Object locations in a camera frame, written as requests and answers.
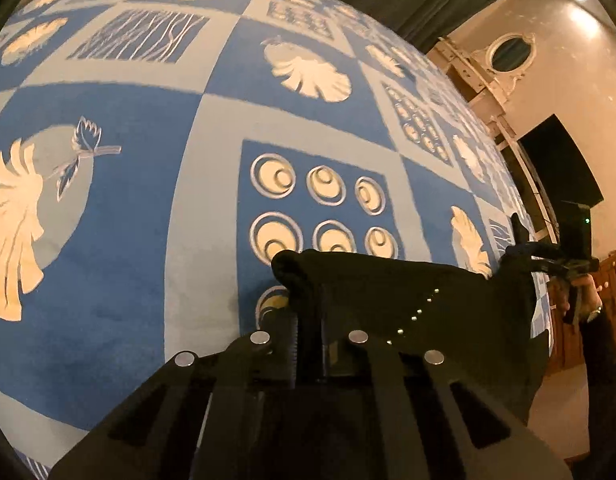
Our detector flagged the person right hand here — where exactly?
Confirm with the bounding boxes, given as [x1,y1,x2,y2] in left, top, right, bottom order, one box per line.
[547,274,603,322]

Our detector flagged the black wall television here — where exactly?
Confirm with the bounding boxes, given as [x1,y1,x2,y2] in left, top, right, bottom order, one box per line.
[519,114,604,214]

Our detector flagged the oval white framed mirror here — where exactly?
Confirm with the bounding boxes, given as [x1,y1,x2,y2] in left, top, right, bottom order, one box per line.
[484,32,536,75]

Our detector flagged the blue white patterned bedspread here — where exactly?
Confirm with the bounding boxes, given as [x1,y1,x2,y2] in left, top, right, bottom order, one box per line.
[0,0,527,479]

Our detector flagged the dark sleeved right forearm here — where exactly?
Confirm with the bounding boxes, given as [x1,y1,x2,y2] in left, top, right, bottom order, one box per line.
[572,310,616,479]

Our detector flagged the black pants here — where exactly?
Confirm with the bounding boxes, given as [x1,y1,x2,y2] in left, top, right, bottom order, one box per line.
[270,211,552,428]

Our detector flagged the white dressing table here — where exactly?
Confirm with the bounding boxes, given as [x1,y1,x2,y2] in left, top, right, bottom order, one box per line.
[427,37,558,243]

